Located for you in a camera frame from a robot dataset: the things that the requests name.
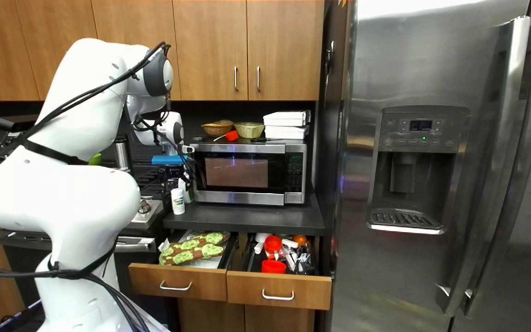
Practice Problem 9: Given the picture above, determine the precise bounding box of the black plastic bag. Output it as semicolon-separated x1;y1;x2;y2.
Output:
289;248;315;275

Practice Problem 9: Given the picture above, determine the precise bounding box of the oven door handle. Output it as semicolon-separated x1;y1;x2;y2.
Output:
0;230;157;253

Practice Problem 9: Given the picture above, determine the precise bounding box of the steel thermos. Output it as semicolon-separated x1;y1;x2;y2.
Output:
114;134;133;173

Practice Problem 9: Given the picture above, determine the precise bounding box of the green and brown oven mitt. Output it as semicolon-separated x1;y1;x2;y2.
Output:
159;231;230;266

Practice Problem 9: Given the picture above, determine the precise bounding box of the silver drawer handle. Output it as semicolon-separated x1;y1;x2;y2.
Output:
159;280;193;292
261;288;295;301

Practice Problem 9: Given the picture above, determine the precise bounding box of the wooden drawer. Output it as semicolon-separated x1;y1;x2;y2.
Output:
128;230;239;302
226;232;333;311

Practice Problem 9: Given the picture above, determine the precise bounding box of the wooden wall cabinet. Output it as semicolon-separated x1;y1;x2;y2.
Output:
0;0;326;102

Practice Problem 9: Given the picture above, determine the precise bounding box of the green woven basket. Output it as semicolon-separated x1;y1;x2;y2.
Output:
234;122;265;139

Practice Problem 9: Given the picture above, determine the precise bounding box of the microwave door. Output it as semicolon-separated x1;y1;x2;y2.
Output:
193;151;288;195

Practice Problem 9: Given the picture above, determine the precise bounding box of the small white bottle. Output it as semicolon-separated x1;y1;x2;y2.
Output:
254;232;271;255

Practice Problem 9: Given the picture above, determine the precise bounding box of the red cup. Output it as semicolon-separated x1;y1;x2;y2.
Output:
264;235;283;255

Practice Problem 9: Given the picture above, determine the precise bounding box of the red round lid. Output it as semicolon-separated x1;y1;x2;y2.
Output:
261;259;288;274

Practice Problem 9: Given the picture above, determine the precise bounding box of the brown woven basket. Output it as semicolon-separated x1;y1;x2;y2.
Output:
201;120;234;136

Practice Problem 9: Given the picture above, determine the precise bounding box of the stove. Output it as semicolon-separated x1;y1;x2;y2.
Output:
0;159;176;332

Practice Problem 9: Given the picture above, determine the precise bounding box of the stack of white boxes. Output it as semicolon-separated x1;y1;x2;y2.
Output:
263;110;312;140

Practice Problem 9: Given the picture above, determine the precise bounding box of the wooden cabinet door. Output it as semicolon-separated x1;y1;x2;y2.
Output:
246;0;325;101
172;0;248;101

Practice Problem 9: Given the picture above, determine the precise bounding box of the camera on mount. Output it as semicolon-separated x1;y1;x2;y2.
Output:
0;114;39;133

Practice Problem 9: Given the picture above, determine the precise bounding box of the steel refrigerator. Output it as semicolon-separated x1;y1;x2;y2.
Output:
315;0;531;332

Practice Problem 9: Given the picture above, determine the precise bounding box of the steel refrigerator door handle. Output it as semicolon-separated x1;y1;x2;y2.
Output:
461;16;531;319
435;16;531;317

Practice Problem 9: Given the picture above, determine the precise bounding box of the white bottle with label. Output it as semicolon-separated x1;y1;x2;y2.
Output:
171;188;186;216

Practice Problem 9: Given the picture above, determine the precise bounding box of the microwave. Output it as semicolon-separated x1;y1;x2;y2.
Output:
189;142;308;206

